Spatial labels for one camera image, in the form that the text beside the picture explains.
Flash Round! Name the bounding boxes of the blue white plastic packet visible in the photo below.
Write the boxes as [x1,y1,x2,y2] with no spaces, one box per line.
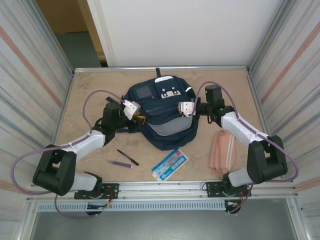
[151,147,190,183]

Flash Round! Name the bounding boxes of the white door frame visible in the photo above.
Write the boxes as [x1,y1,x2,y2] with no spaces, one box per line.
[86,0,118,68]

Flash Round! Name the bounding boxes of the black marker pen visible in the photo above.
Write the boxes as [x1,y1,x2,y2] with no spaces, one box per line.
[116,149,140,166]

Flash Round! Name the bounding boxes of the controller board with wires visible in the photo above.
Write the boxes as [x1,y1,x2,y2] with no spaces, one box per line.
[223,199,242,215]
[86,202,112,216]

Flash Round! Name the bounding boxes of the navy blue backpack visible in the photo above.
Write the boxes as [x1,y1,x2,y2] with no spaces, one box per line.
[106,67,200,151]

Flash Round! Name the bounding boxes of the wide aluminium mounting rail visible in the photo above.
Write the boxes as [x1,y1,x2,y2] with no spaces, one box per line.
[26,178,300,202]

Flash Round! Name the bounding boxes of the aluminium table edge rail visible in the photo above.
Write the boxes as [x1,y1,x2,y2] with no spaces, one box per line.
[72,65,251,74]

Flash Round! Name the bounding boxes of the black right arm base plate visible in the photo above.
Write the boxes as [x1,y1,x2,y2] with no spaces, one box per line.
[205,181,252,199]

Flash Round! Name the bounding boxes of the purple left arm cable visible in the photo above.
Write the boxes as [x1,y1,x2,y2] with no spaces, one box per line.
[12,89,128,220]

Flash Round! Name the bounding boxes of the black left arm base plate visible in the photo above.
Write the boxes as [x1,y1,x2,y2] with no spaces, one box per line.
[74,183,120,200]

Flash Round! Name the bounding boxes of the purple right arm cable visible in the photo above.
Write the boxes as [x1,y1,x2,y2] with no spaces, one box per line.
[191,80,300,215]

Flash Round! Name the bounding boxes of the grey slotted cable duct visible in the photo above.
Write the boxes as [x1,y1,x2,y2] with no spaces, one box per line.
[36,201,226,212]

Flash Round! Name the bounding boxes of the pink pencil case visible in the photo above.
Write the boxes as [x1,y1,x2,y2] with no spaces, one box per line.
[208,129,237,175]

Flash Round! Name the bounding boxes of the aluminium corner post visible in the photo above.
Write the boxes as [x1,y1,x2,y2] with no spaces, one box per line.
[24,0,76,75]
[248,0,296,73]

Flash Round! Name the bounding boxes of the aluminium table side rail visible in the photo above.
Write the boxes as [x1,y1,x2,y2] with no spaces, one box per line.
[246,71,284,179]
[41,71,76,182]

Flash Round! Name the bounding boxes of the purple pen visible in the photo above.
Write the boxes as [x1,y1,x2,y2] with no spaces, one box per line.
[108,160,134,169]

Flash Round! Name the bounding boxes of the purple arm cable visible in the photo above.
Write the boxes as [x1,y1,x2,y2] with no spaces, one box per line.
[191,80,300,215]
[12,89,128,220]

